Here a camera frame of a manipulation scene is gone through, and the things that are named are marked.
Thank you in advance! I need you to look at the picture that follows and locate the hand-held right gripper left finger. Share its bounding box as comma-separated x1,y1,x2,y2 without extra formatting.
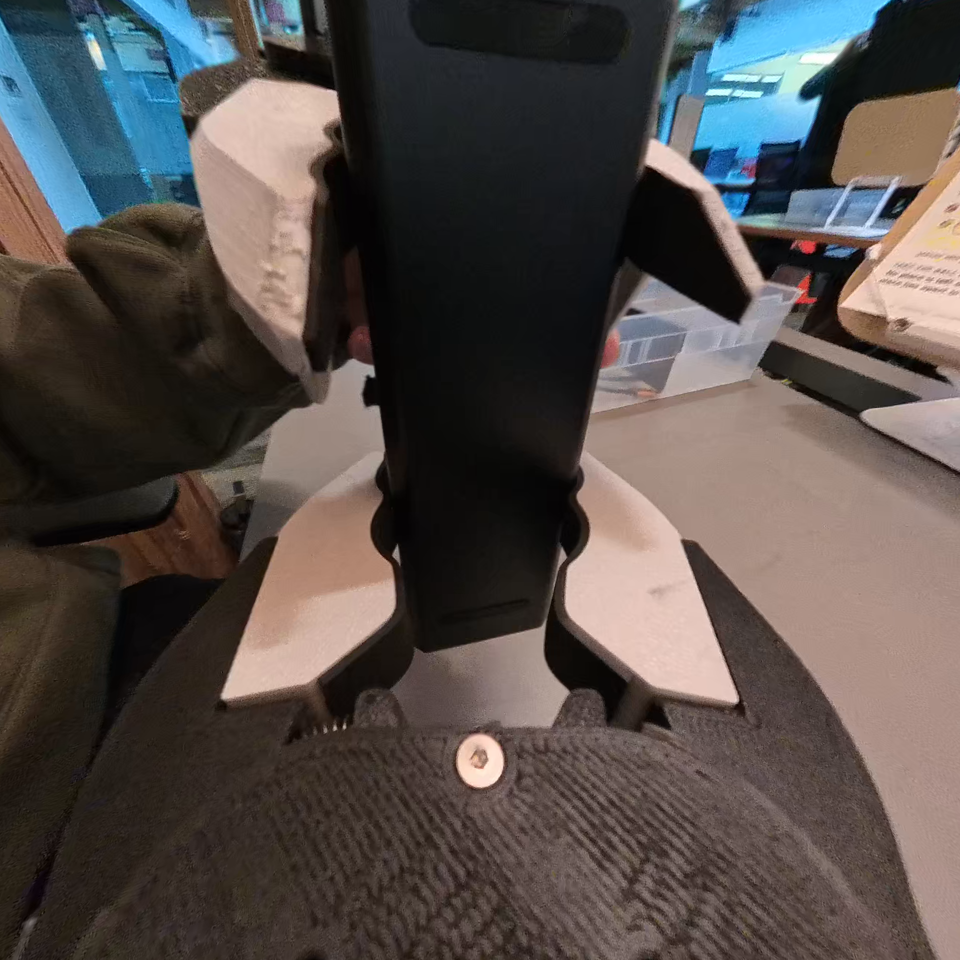
219,448,417,725

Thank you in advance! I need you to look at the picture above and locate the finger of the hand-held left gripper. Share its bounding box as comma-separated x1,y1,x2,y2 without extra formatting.
189,78,357,404
611,138,766,325

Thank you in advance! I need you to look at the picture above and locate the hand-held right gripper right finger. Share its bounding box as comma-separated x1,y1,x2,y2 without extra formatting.
546,452,742,727

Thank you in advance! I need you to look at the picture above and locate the clear plastic organizer box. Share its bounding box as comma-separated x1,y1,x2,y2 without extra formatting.
592,273,802,415

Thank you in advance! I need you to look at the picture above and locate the black multi-port USB hub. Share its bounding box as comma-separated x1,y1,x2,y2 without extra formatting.
322,0,680,654

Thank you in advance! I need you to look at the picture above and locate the person's left forearm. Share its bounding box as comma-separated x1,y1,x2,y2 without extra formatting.
0,202,316,511

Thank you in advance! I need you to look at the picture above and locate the grey desk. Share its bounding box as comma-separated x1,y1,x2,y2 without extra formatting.
240,360,960,960

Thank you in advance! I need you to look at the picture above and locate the person's left hand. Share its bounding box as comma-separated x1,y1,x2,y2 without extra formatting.
343,251,378,370

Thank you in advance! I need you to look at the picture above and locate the dark grey chair armrest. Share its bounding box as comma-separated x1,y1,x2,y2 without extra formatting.
0,476,181,549

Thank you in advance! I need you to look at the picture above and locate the printed instruction sheet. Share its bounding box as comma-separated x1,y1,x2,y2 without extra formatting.
873,161,960,301

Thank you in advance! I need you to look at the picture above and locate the person's green jacket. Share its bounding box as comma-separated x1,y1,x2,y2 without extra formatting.
0,480,125,946

